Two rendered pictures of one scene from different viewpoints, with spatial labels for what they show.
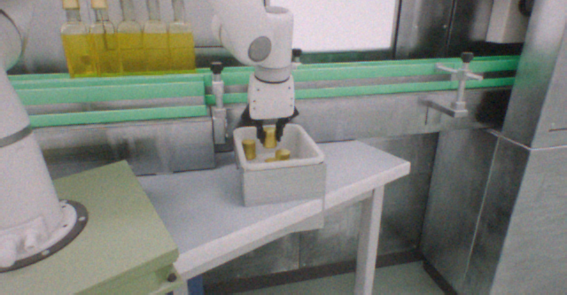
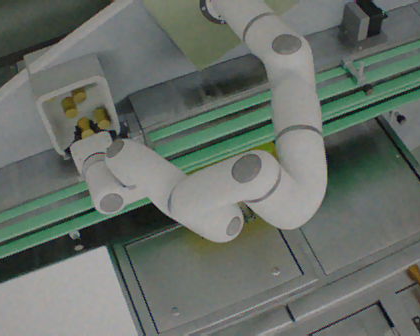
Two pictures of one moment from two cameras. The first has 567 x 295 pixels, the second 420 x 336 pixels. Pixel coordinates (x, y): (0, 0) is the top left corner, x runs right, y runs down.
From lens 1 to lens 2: 73 cm
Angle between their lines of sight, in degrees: 25
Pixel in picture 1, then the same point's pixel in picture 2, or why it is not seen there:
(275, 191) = (73, 67)
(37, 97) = not seen: hidden behind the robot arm
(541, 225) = not seen: outside the picture
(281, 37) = (100, 180)
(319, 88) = (45, 205)
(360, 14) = (19, 313)
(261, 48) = (114, 149)
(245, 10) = (133, 159)
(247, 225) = (90, 32)
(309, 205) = (41, 64)
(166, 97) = (186, 136)
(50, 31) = not seen: hidden behind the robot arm
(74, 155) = (241, 75)
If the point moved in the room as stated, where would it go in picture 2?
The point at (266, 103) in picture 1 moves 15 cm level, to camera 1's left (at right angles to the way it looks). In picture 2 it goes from (97, 142) to (158, 130)
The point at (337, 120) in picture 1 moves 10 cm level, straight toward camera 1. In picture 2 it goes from (18, 181) to (20, 156)
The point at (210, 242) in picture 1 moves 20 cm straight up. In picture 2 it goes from (115, 13) to (141, 67)
